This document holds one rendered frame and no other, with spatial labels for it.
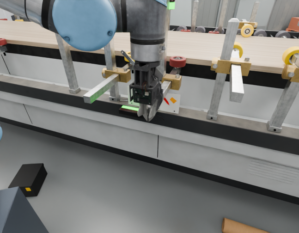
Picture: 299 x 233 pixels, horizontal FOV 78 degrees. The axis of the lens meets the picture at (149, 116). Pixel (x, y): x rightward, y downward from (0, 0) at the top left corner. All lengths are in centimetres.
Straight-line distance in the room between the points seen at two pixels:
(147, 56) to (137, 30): 6
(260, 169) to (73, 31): 128
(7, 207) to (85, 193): 74
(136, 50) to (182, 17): 509
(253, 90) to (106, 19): 86
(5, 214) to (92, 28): 65
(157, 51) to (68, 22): 24
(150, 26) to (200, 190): 122
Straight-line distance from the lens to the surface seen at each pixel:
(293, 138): 93
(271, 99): 109
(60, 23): 33
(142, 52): 48
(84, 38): 33
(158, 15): 48
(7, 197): 84
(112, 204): 139
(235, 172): 141
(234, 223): 132
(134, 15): 47
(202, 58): 100
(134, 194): 141
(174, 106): 87
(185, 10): 560
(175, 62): 93
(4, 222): 78
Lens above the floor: 118
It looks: 34 degrees down
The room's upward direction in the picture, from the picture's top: straight up
